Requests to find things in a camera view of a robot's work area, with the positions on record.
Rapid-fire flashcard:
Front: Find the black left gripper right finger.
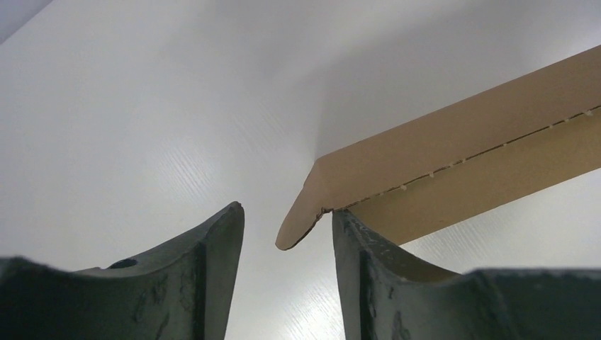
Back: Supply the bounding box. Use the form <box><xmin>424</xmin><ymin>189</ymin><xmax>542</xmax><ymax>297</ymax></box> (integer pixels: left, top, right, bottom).
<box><xmin>332</xmin><ymin>210</ymin><xmax>600</xmax><ymax>339</ymax></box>

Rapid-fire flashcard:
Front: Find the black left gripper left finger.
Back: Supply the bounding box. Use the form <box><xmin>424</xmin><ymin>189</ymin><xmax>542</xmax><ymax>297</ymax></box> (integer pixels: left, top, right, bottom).
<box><xmin>1</xmin><ymin>202</ymin><xmax>245</xmax><ymax>339</ymax></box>

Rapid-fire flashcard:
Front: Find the brown cardboard box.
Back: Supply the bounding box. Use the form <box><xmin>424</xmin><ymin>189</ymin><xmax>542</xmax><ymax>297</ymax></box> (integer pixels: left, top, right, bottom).
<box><xmin>276</xmin><ymin>47</ymin><xmax>600</xmax><ymax>250</ymax></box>

